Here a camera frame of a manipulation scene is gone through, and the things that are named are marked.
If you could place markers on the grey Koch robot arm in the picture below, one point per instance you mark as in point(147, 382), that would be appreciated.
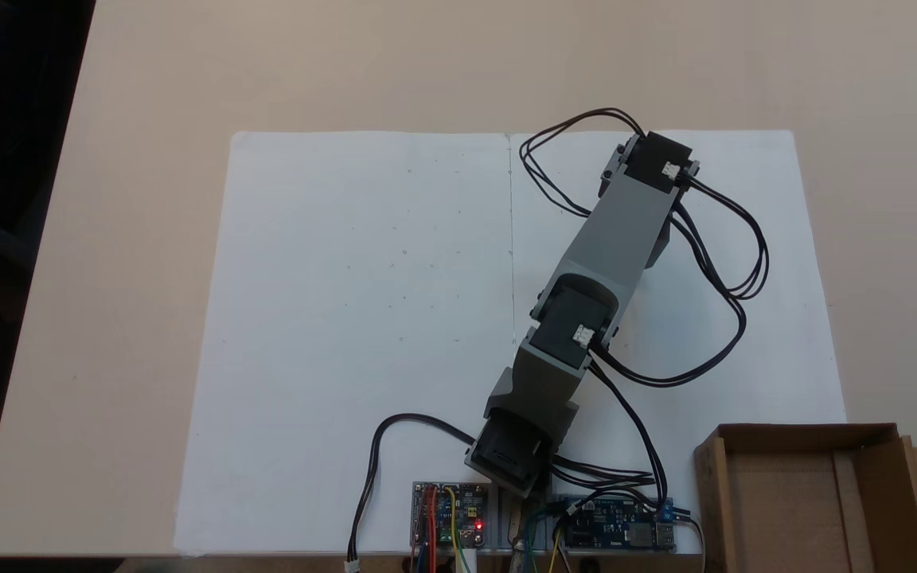
point(618, 231)

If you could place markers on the green circuit board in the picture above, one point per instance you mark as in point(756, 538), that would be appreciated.
point(470, 501)

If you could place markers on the blue circuit board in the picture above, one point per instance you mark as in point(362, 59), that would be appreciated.
point(610, 525)

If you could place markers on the brown cardboard box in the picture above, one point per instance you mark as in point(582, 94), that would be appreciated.
point(785, 509)

